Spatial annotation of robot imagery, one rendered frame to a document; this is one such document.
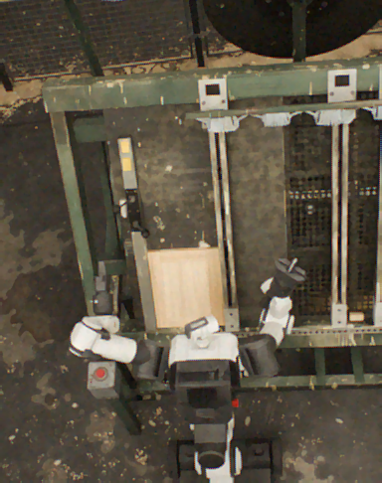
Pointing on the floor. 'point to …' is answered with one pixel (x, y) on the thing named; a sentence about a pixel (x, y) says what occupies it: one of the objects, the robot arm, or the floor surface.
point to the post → (126, 415)
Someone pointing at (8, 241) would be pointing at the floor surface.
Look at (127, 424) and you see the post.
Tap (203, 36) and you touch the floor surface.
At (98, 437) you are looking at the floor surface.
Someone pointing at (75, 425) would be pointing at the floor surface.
